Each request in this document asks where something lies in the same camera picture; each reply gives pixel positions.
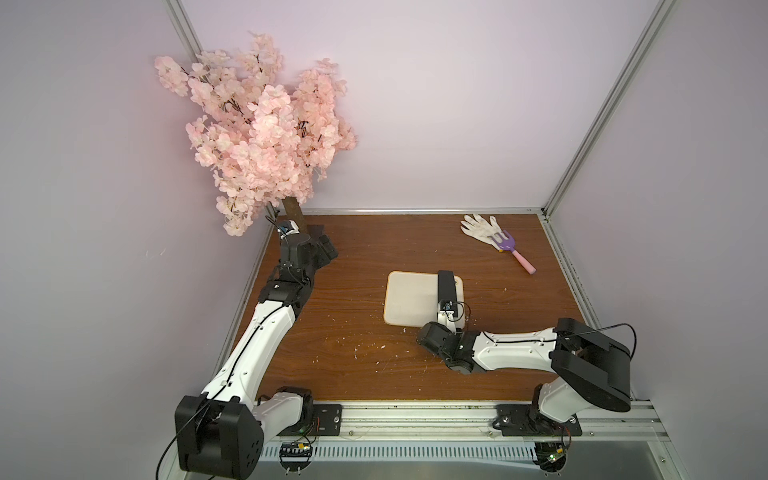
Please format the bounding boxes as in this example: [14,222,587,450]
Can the white work glove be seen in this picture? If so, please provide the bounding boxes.
[461,214,502,249]

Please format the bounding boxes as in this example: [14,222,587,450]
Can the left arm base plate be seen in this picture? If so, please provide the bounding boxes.
[280,403,343,439]

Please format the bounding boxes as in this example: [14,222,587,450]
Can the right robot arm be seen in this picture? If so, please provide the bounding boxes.
[417,318,634,424]

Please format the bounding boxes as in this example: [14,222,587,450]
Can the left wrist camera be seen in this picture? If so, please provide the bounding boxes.
[275,220,300,237]

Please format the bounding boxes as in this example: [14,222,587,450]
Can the purple pink toy rake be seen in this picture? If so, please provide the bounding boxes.
[491,230,537,275]

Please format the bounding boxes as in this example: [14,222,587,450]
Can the aluminium front rail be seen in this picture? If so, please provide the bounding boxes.
[175,399,671,444]

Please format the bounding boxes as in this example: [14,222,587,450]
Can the dark metal tree base plate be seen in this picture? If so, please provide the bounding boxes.
[308,224,324,238]

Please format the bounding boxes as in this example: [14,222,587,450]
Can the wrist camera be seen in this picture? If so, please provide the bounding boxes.
[275,220,300,237]
[437,301,467,333]

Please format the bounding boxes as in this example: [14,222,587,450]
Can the pink cherry blossom tree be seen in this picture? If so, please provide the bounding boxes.
[154,34,357,237]

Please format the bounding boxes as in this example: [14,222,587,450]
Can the left circuit board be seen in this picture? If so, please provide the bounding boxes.
[278,441,314,475]

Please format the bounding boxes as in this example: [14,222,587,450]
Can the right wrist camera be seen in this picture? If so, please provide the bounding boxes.
[437,301,467,333]

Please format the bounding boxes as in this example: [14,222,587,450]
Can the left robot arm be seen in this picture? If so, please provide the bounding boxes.
[174,223,338,479]

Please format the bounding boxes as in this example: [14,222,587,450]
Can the white cutting board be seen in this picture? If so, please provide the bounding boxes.
[383,271,464,328]

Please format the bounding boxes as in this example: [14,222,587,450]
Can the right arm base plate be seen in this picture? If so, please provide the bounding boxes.
[491,404,583,437]

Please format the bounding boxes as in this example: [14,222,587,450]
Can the black cleaver knife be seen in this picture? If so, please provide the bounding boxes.
[437,270,458,311]

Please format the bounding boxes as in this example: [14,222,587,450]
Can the circuit board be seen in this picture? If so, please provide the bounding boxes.
[278,441,314,475]
[533,442,567,474]

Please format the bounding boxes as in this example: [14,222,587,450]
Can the right circuit board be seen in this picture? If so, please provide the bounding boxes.
[533,442,567,474]

